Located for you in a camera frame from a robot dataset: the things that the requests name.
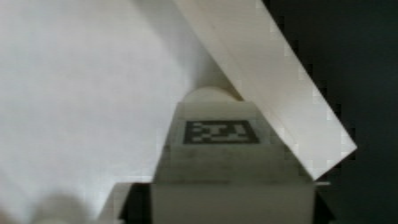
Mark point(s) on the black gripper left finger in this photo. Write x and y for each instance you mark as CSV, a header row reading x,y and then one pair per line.
x,y
127,208

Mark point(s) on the white table leg with tag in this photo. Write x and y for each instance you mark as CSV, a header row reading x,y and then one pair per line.
x,y
230,179

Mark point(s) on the white square tabletop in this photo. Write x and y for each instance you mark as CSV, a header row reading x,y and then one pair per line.
x,y
102,60

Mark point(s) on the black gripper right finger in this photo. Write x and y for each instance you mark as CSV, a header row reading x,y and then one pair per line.
x,y
324,216

